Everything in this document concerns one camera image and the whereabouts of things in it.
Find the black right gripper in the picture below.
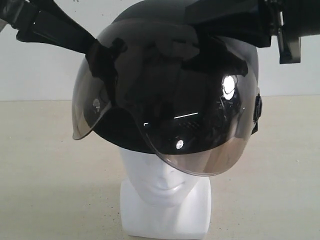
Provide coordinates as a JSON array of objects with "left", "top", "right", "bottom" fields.
[{"left": 189, "top": 0, "right": 320, "bottom": 64}]

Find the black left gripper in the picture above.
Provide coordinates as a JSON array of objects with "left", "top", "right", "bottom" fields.
[{"left": 0, "top": 0, "right": 98, "bottom": 54}]

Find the black helmet with tinted visor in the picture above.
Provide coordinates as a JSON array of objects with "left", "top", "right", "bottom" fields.
[{"left": 71, "top": 0, "right": 262, "bottom": 176}]

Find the white mannequin head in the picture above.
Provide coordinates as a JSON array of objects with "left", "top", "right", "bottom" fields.
[{"left": 119, "top": 148, "right": 212, "bottom": 240}]

